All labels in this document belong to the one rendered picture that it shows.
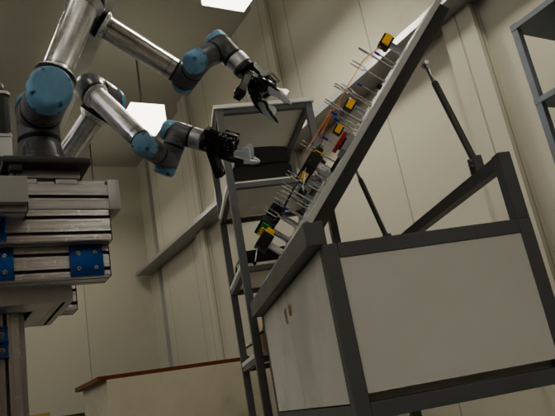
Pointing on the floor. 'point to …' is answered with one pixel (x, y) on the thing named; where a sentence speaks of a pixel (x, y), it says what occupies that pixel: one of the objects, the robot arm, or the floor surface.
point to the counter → (176, 391)
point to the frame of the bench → (358, 404)
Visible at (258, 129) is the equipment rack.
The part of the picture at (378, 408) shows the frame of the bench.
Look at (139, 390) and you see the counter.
